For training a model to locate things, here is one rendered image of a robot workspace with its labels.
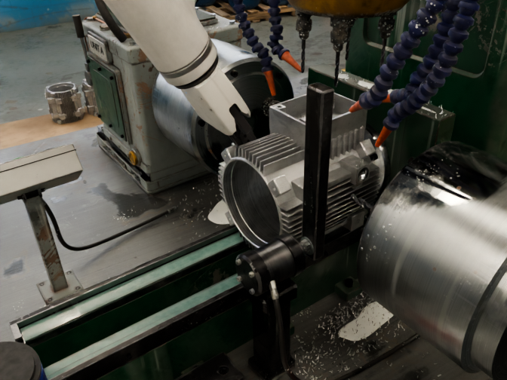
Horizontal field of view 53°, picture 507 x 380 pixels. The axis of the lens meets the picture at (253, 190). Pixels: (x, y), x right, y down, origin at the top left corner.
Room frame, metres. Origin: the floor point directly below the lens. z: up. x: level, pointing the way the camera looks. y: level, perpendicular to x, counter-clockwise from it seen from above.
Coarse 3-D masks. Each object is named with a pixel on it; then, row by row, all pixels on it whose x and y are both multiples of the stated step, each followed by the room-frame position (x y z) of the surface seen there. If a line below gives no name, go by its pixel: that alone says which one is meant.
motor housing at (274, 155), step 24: (264, 144) 0.70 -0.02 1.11; (288, 144) 0.70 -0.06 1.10; (240, 168) 0.74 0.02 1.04; (264, 168) 0.64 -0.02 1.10; (288, 168) 0.66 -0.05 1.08; (336, 168) 0.69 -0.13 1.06; (240, 192) 0.74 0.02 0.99; (264, 192) 0.76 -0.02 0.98; (288, 192) 0.63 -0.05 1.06; (336, 192) 0.66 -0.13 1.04; (360, 192) 0.68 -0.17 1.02; (240, 216) 0.72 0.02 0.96; (264, 216) 0.73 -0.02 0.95; (288, 216) 0.60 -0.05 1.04; (336, 216) 0.65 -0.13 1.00; (264, 240) 0.67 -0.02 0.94
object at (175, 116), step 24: (240, 48) 1.02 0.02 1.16; (240, 72) 0.92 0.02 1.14; (168, 96) 0.95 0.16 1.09; (264, 96) 0.95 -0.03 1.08; (288, 96) 0.99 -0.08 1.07; (168, 120) 0.94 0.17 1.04; (192, 120) 0.86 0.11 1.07; (264, 120) 0.95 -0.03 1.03; (192, 144) 0.86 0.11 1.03; (216, 144) 0.88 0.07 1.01; (216, 168) 0.87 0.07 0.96
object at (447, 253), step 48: (384, 192) 0.52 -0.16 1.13; (432, 192) 0.49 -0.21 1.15; (480, 192) 0.47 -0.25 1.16; (384, 240) 0.48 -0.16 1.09; (432, 240) 0.45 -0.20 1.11; (480, 240) 0.42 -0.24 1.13; (384, 288) 0.46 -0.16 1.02; (432, 288) 0.42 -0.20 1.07; (480, 288) 0.38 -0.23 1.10; (432, 336) 0.41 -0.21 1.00; (480, 336) 0.37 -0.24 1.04
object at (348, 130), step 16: (304, 96) 0.79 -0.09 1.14; (336, 96) 0.80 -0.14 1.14; (272, 112) 0.75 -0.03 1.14; (288, 112) 0.78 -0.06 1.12; (304, 112) 0.79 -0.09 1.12; (336, 112) 0.79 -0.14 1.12; (352, 112) 0.73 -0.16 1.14; (272, 128) 0.75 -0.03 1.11; (288, 128) 0.72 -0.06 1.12; (304, 128) 0.69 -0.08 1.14; (336, 128) 0.71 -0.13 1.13; (352, 128) 0.73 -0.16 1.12; (304, 144) 0.69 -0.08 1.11; (336, 144) 0.71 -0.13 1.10; (352, 144) 0.73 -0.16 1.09
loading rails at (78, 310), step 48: (240, 240) 0.70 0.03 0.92; (336, 240) 0.69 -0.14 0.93; (96, 288) 0.58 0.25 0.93; (144, 288) 0.59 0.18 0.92; (192, 288) 0.64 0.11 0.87; (240, 288) 0.57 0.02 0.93; (336, 288) 0.68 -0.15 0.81; (48, 336) 0.51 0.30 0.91; (96, 336) 0.54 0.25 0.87; (144, 336) 0.48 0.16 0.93; (192, 336) 0.52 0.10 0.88; (240, 336) 0.57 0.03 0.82
